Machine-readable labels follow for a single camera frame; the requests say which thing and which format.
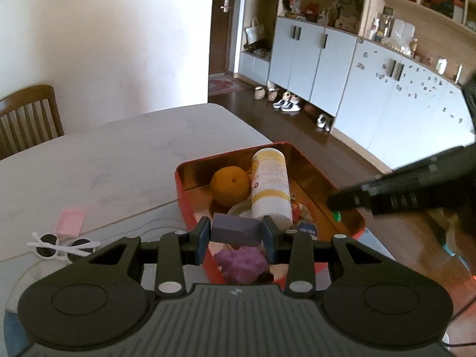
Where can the wooden chair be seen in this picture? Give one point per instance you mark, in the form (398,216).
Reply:
(29,98)

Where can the white bottle yellow label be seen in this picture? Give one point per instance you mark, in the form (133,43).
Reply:
(269,182)

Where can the shelf figurines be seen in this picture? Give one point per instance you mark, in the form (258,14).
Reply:
(291,0)

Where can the white wall cabinet unit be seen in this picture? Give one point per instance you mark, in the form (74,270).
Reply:
(308,63)

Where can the dark entrance door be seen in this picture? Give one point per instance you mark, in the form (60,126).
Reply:
(223,37)

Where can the small pink packet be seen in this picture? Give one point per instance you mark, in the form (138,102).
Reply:
(68,222)

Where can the red metal box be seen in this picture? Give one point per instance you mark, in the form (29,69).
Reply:
(185,199)

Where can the red wrapped snack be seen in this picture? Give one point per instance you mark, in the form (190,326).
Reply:
(297,210)

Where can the red doormat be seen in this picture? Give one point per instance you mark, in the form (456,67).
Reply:
(225,85)

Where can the small white bottle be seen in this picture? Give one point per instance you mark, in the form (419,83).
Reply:
(375,29)

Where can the printed table mat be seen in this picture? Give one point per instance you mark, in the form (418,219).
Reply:
(122,227)

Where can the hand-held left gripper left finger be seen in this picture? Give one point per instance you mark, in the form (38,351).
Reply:
(203,238)

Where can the white sunglasses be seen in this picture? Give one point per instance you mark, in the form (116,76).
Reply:
(46,243)

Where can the purple rectangular block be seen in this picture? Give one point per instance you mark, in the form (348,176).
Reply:
(234,228)

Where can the white tote bag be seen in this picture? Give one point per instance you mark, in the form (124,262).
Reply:
(254,31)

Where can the white black sneaker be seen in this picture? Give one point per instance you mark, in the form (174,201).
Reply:
(279,104)
(290,106)

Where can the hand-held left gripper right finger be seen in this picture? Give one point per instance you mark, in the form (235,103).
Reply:
(268,238)

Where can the translucent white containers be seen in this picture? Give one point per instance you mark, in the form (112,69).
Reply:
(403,29)

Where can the blue snack packet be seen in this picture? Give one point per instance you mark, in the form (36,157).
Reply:
(308,229)

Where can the purple plush toy black eyes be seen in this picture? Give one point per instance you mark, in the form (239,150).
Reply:
(240,264)

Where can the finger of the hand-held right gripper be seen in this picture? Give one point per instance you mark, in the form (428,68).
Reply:
(351,198)

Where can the white shoe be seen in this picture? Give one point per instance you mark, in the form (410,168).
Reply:
(321,121)

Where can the beige shoe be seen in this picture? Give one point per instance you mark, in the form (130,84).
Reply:
(272,93)
(259,93)

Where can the orange fruit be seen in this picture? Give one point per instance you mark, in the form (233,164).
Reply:
(230,186)

